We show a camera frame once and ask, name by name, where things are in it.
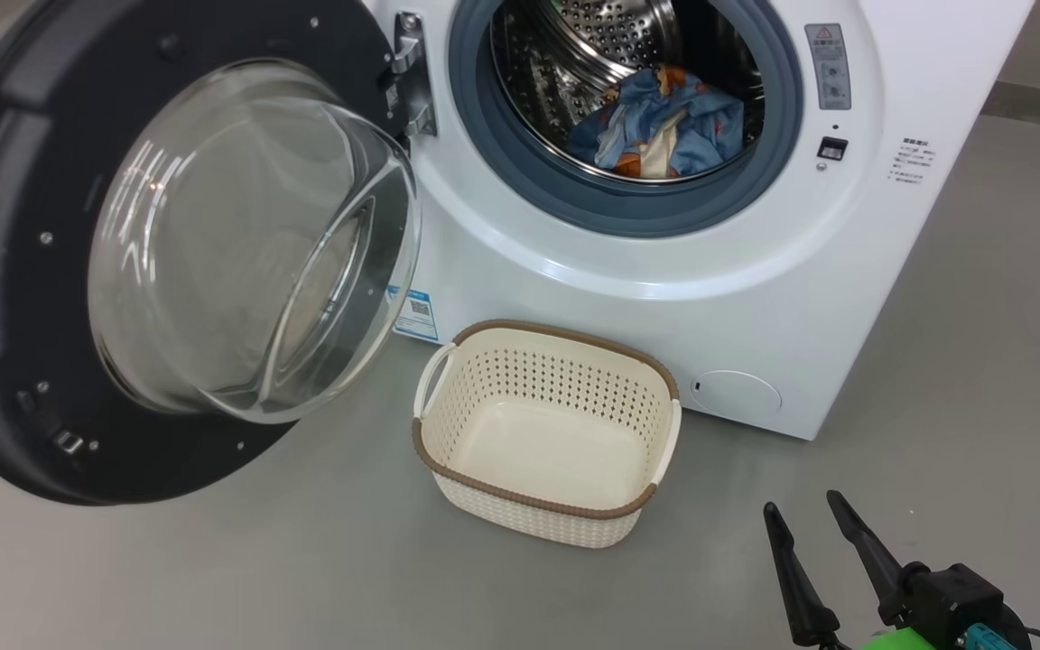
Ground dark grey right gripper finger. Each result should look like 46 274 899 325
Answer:
825 490 905 625
762 503 842 647

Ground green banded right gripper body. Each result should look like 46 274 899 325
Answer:
857 626 938 650

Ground white cream cloth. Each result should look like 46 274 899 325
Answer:
639 122 680 180

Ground white front-load washing machine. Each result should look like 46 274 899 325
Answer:
367 0 1036 442

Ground cream perforated laundry basket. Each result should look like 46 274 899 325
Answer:
411 319 683 551

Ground blue cartoon print garment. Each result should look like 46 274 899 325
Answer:
567 65 746 180

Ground grey warning label sticker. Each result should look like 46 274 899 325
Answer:
803 23 853 112

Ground teal camera cable connector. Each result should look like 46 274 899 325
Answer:
965 622 1015 650

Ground dark round glass washer door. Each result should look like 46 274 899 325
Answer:
0 0 423 506

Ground black printed text label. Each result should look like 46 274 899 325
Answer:
887 136 938 187

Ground blue energy label sticker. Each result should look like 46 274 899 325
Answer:
391 286 441 343

